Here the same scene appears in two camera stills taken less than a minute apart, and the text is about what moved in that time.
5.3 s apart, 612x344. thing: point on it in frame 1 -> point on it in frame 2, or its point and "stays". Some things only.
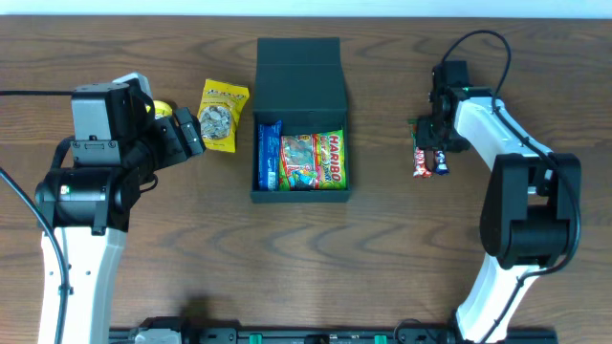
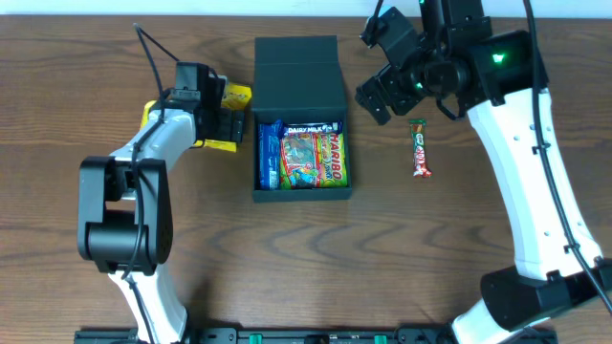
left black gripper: x=181 y=136 -> x=229 y=124
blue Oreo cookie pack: x=269 y=155 stays
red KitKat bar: x=420 y=170 stays
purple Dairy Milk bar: x=442 y=168 -> x=313 y=127
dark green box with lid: x=299 y=82 stays
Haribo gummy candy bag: x=315 y=161 stays
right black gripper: x=431 y=139 -> x=382 y=92
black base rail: x=350 y=336 stays
